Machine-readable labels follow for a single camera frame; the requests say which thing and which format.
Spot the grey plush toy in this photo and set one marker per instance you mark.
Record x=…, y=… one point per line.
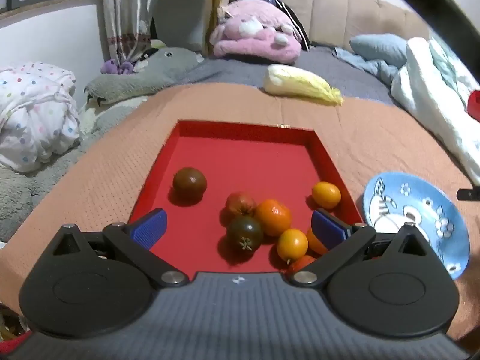
x=150, y=75

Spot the blue cartoon print plate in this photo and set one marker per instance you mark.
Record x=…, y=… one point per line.
x=431, y=202

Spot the white duvet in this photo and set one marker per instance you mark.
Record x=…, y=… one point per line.
x=427, y=93

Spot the grey bed sheet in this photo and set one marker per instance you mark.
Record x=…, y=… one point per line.
x=232, y=71

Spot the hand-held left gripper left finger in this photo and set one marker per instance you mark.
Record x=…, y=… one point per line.
x=150, y=228

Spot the napa cabbage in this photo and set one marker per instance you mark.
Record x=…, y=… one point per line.
x=300, y=84

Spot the dark brown tomato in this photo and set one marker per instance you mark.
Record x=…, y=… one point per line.
x=189, y=183

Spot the red tomato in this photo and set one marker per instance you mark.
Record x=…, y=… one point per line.
x=240, y=203
x=300, y=264

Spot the orange tangerine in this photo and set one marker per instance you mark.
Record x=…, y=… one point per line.
x=314, y=243
x=273, y=217

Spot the dark green tomato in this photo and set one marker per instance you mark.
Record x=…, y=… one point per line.
x=244, y=233

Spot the patterned curtain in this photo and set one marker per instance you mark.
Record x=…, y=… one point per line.
x=127, y=15

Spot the light blue pillow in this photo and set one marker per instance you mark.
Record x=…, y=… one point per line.
x=378, y=47

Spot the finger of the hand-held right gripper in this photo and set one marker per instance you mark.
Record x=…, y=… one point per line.
x=469, y=194

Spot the orange textured mat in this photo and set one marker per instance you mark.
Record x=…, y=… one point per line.
x=375, y=138

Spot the light blue cloth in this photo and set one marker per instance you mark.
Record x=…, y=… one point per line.
x=371, y=69

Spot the beige padded headboard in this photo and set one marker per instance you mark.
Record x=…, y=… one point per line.
x=337, y=11

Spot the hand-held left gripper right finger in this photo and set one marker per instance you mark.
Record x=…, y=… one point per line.
x=328, y=229

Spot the pink plush toy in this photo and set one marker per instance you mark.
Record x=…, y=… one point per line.
x=255, y=41

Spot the purple plush toy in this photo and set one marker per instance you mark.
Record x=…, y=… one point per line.
x=116, y=67

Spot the red tray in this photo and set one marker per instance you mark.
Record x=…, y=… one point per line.
x=243, y=157

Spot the polka dot white blanket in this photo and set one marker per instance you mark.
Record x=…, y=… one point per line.
x=33, y=112

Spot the red box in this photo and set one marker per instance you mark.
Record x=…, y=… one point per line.
x=474, y=105

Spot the small yellow-orange citrus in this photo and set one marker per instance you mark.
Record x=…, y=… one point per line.
x=292, y=245
x=326, y=195

